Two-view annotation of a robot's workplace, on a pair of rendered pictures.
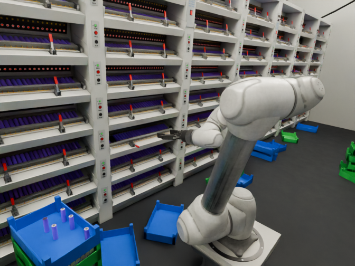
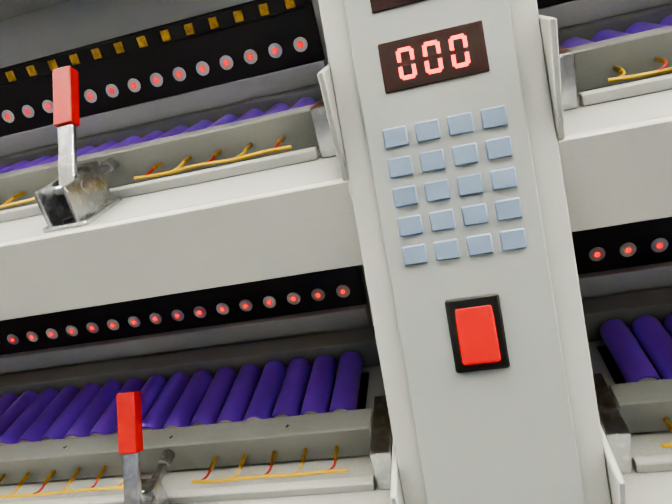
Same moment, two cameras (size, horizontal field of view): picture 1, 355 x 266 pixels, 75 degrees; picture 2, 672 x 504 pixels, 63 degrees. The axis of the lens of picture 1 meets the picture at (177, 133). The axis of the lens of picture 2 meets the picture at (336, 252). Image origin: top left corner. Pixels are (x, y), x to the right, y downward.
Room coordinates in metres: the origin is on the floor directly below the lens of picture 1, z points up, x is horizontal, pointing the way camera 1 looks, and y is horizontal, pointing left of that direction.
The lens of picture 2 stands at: (1.58, -0.22, 1.43)
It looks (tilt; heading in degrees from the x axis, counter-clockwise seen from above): 3 degrees down; 58
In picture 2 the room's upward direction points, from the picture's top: 10 degrees counter-clockwise
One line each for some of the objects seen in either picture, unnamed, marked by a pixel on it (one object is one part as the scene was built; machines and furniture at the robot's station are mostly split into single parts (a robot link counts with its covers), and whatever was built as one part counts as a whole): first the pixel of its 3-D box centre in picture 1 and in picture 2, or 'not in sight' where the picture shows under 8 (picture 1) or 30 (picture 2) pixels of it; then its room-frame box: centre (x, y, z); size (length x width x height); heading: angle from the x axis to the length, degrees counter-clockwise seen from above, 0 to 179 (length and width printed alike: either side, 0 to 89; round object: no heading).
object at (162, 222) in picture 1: (165, 220); not in sight; (1.25, 0.05, 0.04); 0.30 x 0.20 x 0.08; 170
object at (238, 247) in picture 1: (236, 230); not in sight; (0.94, -0.33, 0.27); 0.22 x 0.18 x 0.06; 136
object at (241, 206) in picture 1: (236, 210); not in sight; (0.92, -0.31, 0.41); 0.18 x 0.16 x 0.22; 118
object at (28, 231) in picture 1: (54, 230); not in sight; (0.70, 0.45, 0.44); 0.30 x 0.20 x 0.08; 54
